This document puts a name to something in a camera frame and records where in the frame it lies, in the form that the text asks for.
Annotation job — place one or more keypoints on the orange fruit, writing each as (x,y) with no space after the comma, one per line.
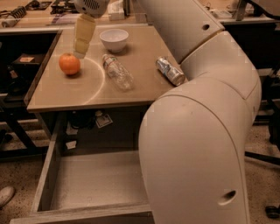
(69,64)

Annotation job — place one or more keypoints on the white tissue box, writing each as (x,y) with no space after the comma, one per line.
(116,11)

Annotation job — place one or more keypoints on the white shoe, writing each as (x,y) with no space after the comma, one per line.
(6,194)

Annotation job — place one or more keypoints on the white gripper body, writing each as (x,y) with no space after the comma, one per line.
(91,6)

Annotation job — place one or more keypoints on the grey wooden open drawer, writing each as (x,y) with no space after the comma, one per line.
(93,177)

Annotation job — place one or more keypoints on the white ceramic bowl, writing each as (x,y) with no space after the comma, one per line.
(114,40)

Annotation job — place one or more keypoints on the grey wooden cabinet table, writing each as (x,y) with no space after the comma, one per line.
(91,88)

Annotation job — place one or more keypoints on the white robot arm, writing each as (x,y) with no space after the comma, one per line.
(192,138)

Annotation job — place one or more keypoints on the black box with label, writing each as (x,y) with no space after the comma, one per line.
(28,61)

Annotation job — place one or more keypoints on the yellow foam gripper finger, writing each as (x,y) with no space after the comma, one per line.
(83,33)

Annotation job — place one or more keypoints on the clear plastic water bottle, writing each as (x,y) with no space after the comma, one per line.
(117,72)

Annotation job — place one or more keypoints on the silver crushed soda can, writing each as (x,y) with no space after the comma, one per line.
(170,72)

